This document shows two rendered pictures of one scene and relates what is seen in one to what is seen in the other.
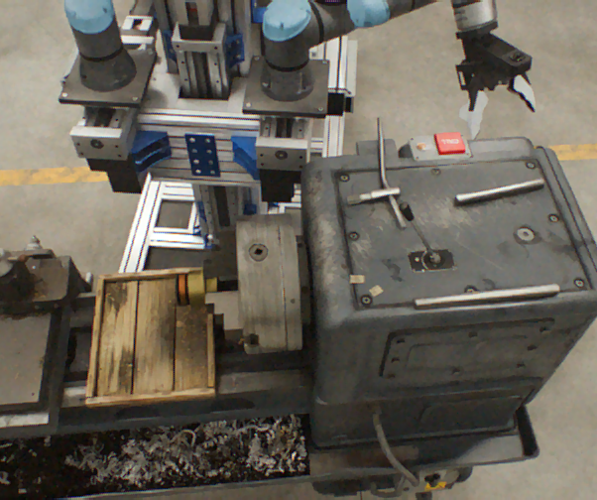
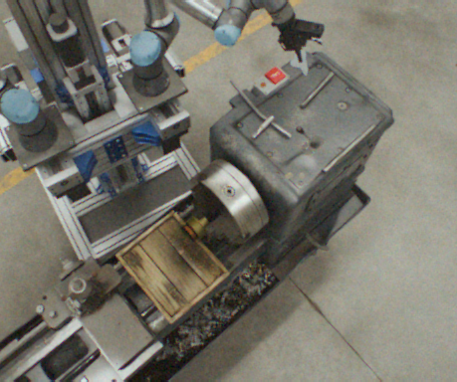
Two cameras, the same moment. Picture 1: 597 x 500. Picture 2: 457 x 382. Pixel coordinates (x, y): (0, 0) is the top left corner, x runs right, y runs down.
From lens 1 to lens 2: 68 cm
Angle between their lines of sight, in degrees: 21
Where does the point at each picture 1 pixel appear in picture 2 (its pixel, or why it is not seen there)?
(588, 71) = not seen: outside the picture
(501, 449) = (351, 207)
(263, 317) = (250, 222)
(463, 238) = (318, 124)
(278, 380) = (252, 246)
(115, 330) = (150, 278)
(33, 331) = (115, 308)
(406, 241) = (295, 141)
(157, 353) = (183, 274)
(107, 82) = (48, 142)
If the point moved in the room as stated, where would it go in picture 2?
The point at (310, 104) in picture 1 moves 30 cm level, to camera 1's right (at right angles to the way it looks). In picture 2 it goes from (175, 88) to (234, 55)
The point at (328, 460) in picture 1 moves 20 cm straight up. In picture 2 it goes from (282, 267) to (287, 254)
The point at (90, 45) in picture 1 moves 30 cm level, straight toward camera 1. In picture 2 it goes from (32, 126) to (96, 167)
